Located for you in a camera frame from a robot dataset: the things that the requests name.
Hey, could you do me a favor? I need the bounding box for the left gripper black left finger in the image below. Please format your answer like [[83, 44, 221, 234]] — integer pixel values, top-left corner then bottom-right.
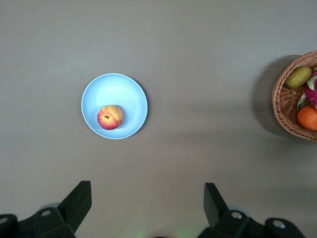
[[18, 180, 92, 238]]

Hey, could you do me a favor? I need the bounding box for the brown wicker basket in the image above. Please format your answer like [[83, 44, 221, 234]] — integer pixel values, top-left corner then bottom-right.
[[271, 50, 317, 142]]

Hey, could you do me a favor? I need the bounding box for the pink dragon fruit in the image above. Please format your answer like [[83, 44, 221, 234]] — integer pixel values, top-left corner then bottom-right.
[[296, 70, 317, 111]]

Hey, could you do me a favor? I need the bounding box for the light blue plate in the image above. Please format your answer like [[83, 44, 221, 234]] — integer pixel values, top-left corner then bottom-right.
[[81, 72, 149, 140]]

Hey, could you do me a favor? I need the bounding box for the orange fruit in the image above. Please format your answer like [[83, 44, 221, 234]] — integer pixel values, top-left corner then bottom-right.
[[297, 105, 317, 131]]

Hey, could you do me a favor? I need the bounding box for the brown tablecloth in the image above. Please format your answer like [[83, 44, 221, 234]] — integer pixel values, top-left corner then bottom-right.
[[0, 0, 317, 238]]

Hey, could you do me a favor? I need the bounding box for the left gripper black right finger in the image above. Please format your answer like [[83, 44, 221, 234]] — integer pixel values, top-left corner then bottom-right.
[[198, 182, 268, 238]]

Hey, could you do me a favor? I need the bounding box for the brown green kiwi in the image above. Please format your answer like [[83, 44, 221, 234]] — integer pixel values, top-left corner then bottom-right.
[[284, 65, 313, 90]]

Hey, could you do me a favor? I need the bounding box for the red yellow apple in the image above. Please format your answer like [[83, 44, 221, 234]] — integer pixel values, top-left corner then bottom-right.
[[97, 105, 124, 131]]

